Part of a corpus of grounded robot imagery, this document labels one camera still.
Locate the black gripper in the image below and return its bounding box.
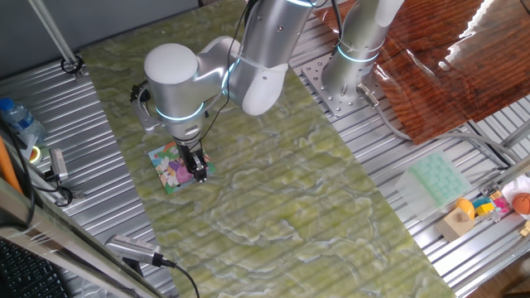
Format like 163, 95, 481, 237
172, 136, 210, 184

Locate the butterfly girl puzzle board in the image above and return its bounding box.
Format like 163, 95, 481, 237
147, 140, 217, 196

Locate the green marble pattern mat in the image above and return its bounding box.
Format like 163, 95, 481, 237
80, 0, 456, 298

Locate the metal clamp tool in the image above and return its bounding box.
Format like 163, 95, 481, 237
48, 147, 70, 182

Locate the small yellow tape roll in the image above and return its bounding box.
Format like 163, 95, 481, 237
27, 145, 44, 165

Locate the clear plastic water bottle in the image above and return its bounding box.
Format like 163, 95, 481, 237
0, 97, 46, 146

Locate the orange rod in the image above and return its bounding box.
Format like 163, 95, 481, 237
0, 135, 22, 195

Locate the aluminium support pole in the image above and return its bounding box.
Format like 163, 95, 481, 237
27, 0, 86, 80

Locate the black keyboard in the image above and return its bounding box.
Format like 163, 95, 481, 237
0, 238, 74, 298

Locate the green ice cube tray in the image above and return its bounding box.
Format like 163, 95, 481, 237
407, 151, 473, 208

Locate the brown wood grain mat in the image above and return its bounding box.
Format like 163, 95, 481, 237
312, 0, 530, 146

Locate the beige wooden block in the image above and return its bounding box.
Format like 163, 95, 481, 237
434, 206, 477, 243

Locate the orange toy egg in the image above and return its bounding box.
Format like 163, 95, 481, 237
454, 197, 477, 221

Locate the blue toy block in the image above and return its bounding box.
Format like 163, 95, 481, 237
471, 195, 493, 210

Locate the yellow toy block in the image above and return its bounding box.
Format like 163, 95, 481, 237
475, 202, 496, 218

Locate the pink toy block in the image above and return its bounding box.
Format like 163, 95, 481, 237
493, 196, 512, 214

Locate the white bowl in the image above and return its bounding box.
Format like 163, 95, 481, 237
499, 174, 530, 221

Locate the small orange basketball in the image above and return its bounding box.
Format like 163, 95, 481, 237
511, 192, 530, 215

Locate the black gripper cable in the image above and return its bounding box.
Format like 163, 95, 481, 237
197, 0, 261, 144

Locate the wrist camera with silver bracket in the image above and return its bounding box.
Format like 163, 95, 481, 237
129, 79, 163, 134

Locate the black camera cable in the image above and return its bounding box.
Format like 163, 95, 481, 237
152, 252, 201, 298

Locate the ridged silver camera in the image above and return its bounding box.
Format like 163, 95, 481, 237
103, 233, 161, 267

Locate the silver camera mount clamp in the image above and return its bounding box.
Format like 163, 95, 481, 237
41, 171, 86, 208

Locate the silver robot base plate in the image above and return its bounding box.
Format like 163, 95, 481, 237
300, 51, 393, 119

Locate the aluminium frame rail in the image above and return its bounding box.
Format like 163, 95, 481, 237
0, 177, 167, 298

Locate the black cable ring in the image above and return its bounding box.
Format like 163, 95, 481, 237
60, 55, 85, 77

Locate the long black cable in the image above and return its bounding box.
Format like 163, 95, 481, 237
0, 118, 36, 229

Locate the grey cable with metal connector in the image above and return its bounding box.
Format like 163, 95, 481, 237
356, 82, 523, 166

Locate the black arm base cable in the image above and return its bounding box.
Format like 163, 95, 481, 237
330, 0, 345, 54

